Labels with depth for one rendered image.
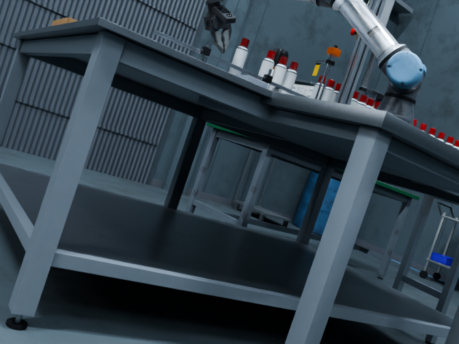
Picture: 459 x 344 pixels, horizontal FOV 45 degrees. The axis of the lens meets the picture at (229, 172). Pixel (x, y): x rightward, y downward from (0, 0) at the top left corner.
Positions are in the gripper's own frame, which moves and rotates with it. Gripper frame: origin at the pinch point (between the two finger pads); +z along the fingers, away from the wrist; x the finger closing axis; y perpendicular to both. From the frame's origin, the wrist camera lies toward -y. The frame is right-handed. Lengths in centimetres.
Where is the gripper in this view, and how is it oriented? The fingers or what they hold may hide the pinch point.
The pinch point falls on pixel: (223, 50)
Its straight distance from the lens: 232.3
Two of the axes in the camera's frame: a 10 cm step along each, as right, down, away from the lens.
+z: 1.3, 9.5, 2.8
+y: -4.7, -1.9, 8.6
